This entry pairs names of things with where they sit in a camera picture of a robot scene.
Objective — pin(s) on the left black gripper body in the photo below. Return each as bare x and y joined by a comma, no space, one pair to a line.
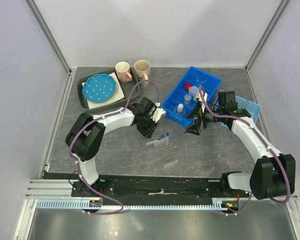
147,126

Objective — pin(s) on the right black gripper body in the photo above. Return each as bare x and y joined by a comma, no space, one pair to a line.
211,118

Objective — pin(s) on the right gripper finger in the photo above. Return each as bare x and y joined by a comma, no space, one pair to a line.
194,128
196,113

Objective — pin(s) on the round glass flask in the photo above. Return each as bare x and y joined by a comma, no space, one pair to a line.
180,110

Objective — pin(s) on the small glass stoppered bottle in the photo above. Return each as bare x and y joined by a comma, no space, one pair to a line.
187,100

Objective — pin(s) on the blue cap test tube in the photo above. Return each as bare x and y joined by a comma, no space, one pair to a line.
152,142
167,138
158,136

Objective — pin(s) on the red cap wash bottle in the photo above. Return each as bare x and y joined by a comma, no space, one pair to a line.
192,89

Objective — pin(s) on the clear glass beaker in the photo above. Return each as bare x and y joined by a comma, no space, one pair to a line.
201,79

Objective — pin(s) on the clear test tube rack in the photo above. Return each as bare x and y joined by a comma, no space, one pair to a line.
166,153

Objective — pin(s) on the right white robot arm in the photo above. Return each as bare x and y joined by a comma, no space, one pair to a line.
273,175

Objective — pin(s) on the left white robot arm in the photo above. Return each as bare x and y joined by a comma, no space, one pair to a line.
85,137

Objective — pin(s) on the blue compartment bin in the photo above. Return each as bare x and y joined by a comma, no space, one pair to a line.
177,94

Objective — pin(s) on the white square plate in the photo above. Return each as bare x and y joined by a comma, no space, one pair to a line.
101,90

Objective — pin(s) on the beige floral mug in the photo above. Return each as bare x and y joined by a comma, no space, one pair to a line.
142,69

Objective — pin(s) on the blue polka dot plate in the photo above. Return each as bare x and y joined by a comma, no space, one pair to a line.
99,88

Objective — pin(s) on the pink mug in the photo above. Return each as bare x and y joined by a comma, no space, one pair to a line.
123,72

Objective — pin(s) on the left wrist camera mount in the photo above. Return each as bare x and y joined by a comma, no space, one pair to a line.
152,110

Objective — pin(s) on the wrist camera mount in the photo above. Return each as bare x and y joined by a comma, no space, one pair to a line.
152,110
226,102

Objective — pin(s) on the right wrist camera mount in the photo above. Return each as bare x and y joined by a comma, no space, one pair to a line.
226,102

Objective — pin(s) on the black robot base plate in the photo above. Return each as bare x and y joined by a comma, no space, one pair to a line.
156,190

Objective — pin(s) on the slotted cable duct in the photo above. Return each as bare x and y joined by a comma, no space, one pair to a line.
80,204

